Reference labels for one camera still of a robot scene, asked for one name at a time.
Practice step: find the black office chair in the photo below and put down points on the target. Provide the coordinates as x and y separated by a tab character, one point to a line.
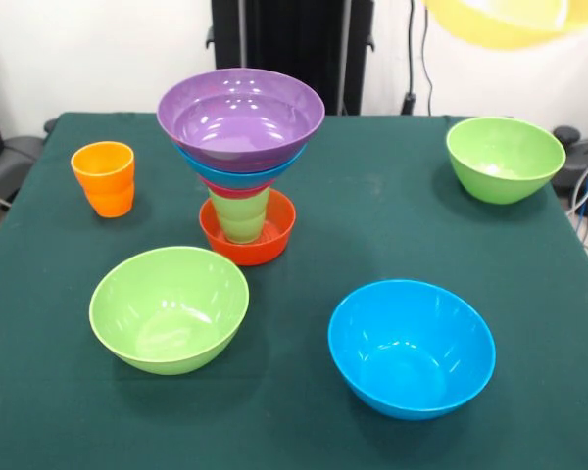
14	156
580	166

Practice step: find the large orange plastic bowl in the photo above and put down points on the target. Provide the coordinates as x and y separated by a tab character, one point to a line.
500	24

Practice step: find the orange plastic cup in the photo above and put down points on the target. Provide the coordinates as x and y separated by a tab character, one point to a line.
103	186

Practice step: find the green plastic cup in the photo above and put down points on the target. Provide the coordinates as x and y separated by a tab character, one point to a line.
240	220

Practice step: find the green plastic bowl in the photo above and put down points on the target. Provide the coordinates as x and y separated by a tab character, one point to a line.
504	156
169	313

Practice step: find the pink plastic bowl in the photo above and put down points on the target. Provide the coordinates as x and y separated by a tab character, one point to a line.
237	191

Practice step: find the purple plastic bowl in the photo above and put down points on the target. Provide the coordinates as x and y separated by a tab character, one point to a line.
240	117

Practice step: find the dark green tablecloth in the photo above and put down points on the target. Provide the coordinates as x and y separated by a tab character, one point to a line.
284	431

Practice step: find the blue plastic bowl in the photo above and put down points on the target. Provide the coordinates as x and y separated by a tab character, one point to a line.
235	176
411	352

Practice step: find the red plastic bowl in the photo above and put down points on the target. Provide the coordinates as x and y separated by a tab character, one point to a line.
274	245

